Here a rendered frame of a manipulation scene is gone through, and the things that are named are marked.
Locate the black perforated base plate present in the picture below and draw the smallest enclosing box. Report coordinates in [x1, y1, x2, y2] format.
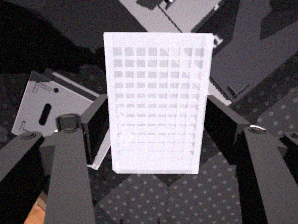
[0, 0, 298, 224]

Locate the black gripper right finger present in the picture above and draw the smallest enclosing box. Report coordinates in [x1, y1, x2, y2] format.
[204, 95, 298, 224]

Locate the white multi-well plate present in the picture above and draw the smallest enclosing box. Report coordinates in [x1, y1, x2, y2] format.
[104, 32, 214, 174]

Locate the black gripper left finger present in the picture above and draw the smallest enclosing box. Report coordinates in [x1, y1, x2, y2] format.
[0, 94, 110, 224]

